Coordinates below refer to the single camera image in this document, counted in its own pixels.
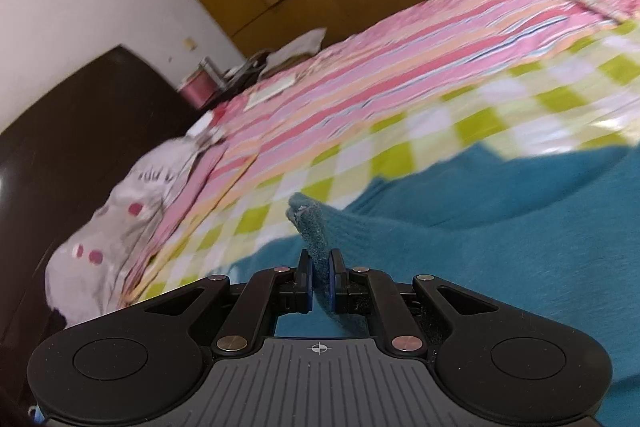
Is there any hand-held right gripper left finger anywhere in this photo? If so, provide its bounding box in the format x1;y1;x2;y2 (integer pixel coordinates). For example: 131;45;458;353
131;249;316;358

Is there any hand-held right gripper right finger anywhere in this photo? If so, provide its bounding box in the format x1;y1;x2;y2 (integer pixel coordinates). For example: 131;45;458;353
327;249;502;356

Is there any teal knit sweater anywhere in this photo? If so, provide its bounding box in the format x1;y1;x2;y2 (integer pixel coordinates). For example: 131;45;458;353
227;142;640;427

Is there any beige paper sheet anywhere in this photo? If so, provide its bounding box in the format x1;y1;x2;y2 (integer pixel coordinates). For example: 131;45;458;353
243;76;302;110

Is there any grey pillow with pink dots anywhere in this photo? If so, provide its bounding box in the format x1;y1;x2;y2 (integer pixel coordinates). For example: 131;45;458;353
44;138;227;329

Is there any pink round container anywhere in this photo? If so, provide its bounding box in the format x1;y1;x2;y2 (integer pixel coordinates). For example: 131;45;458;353
178;69;217;110

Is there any beige crumpled bag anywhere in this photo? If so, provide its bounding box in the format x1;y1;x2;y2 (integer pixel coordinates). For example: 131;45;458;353
261;28;329;76

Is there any metal cup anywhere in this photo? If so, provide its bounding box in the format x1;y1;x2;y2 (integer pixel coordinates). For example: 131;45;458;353
199;57;223;90

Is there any green white checkered plastic sheet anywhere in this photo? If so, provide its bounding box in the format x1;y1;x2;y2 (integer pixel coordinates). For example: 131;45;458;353
129;19;640;304

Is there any pink striped bed sheet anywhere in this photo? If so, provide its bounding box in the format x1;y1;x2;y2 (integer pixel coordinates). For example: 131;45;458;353
120;0;623;303

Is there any dark wooden headboard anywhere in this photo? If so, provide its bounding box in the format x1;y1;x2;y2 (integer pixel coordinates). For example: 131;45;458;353
0;45;202;410

